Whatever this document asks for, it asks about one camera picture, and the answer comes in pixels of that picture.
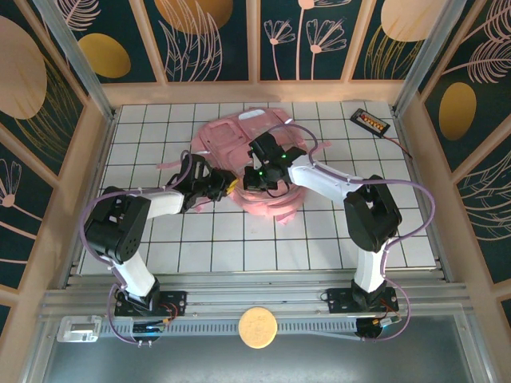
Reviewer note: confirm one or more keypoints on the clear acrylic block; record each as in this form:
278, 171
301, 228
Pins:
80, 329

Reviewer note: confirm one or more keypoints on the pink school backpack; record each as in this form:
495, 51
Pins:
227, 137

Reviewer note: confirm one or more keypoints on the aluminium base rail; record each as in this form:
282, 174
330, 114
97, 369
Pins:
255, 297

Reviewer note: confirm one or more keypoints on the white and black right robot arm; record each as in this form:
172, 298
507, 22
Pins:
371, 215

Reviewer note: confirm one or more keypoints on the grey metal panel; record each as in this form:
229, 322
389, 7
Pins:
319, 359

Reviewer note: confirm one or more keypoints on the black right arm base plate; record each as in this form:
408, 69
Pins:
339, 299

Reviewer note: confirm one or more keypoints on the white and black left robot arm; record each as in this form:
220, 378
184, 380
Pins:
131, 271

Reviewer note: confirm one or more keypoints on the aluminium frame post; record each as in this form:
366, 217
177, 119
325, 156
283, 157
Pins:
76, 60
427, 60

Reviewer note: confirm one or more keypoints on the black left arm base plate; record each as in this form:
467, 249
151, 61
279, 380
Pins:
175, 303

